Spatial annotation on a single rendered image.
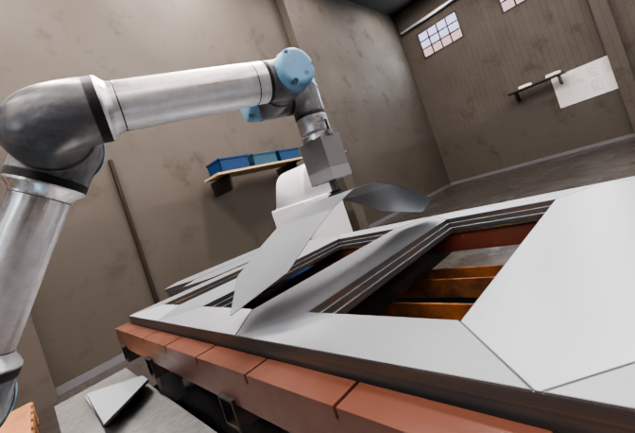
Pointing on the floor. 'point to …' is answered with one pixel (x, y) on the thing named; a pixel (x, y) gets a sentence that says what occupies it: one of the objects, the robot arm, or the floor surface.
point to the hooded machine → (293, 180)
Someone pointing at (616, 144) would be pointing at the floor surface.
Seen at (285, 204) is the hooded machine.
